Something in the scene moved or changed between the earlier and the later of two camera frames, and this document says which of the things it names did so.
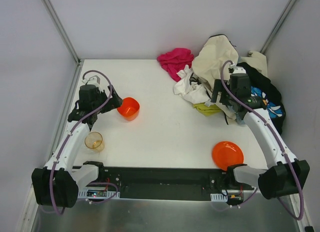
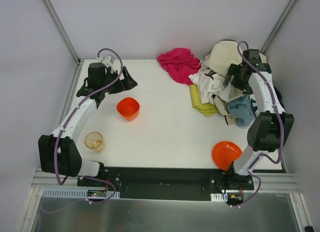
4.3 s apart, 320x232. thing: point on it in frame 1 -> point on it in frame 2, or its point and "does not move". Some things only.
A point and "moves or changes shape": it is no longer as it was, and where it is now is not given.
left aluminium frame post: x=51 y=10 does not move
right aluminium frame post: x=280 y=22 does not move
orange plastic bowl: x=129 y=109 does not move
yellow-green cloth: x=207 y=111 does not move
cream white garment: x=208 y=59 moves or changes shape
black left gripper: x=107 y=102 -> x=119 y=82
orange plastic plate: x=225 y=153 does not move
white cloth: x=194 y=92 -> x=211 y=85
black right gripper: x=219 y=95 -> x=235 y=74
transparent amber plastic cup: x=94 y=140 does not move
